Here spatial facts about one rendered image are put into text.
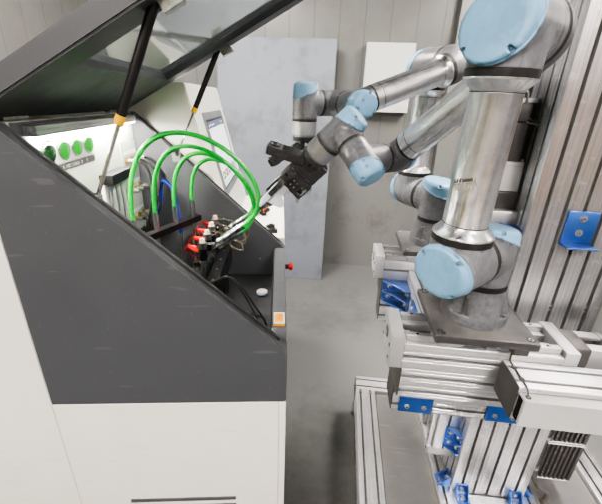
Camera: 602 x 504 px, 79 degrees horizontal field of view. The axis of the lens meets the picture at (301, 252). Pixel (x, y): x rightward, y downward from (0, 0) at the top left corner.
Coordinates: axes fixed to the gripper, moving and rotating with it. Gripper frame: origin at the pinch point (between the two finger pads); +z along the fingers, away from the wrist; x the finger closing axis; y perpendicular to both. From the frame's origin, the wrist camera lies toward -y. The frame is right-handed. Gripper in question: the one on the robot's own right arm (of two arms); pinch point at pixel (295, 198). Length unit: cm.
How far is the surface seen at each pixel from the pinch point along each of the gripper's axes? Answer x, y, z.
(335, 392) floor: 38, 27, 120
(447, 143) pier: 189, 133, -1
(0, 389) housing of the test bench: -47, -71, 36
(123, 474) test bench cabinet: -47, -47, 67
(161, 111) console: 23, -48, -25
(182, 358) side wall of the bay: -47, -28, 27
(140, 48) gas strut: -45, -29, -38
